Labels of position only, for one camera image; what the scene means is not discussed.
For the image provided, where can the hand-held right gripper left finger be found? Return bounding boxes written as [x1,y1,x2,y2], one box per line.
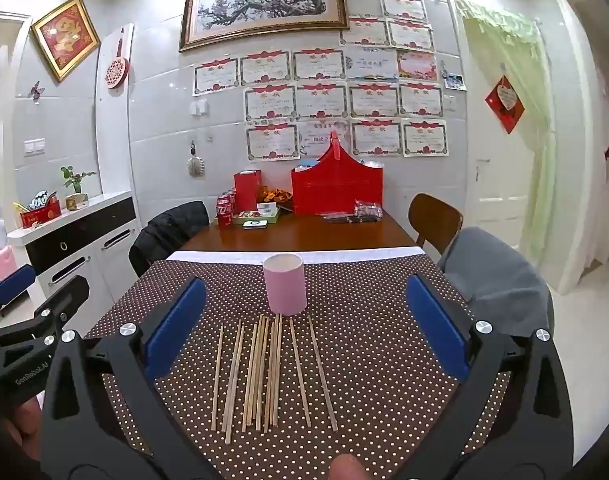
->
[38,277,220,480]

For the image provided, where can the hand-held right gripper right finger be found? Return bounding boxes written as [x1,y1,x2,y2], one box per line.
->
[365,274,575,480]

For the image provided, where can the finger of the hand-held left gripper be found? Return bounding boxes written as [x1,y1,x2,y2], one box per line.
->
[0,264,38,333]
[0,275,91,361]

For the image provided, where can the bunch of wooden chopsticks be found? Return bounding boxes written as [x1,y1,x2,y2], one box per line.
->
[210,314,339,446]

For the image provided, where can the pink cup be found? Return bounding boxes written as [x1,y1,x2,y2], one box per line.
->
[262,253,305,317]

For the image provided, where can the person's left hand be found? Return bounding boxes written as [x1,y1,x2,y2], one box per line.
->
[0,392,45,462]

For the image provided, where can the person's right hand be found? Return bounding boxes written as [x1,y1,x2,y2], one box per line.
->
[331,454,368,480]

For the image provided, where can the white and black sideboard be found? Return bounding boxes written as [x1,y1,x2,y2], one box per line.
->
[7,191,138,316]

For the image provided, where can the red storage basket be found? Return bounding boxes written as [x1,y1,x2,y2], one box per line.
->
[13,190,62,231]

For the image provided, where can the brown polka dot tablecloth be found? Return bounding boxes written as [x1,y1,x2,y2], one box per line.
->
[82,252,515,466]

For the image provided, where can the small potted plant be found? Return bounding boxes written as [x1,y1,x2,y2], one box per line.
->
[60,165,98,211]

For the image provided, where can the brown wooden chair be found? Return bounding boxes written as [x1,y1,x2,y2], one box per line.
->
[409,193,464,256]

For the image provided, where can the red soda cans pack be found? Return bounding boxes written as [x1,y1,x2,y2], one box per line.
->
[215,189,238,226]

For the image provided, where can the green and white box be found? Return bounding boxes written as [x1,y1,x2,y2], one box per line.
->
[232,208,281,225]

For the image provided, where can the white door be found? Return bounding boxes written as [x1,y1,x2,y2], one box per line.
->
[465,25,535,251]

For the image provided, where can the small red box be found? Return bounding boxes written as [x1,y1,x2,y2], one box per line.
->
[233,170,263,212]

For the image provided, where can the hanging silver ornament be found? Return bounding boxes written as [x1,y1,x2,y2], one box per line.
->
[186,141,205,178]

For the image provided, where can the orange snack packets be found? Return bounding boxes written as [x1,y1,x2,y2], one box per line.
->
[257,185,292,211]

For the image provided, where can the red gift bags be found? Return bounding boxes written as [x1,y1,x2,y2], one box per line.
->
[291,131,384,216]

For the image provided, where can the red and gold framed picture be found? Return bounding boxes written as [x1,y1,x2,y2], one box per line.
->
[30,0,102,83]

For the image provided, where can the green sheer curtain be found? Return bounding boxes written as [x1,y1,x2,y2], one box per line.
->
[452,0,558,261]

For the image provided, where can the framed plum blossom painting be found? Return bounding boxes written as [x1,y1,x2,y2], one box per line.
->
[178,0,350,53]

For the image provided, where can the red round wall ornament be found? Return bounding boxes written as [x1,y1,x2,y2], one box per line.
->
[104,27,130,90]

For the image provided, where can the red diamond wall hanging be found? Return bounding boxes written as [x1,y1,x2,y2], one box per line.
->
[485,75,526,135]

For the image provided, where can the wall of award certificates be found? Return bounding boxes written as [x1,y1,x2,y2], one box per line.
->
[192,0,450,161]

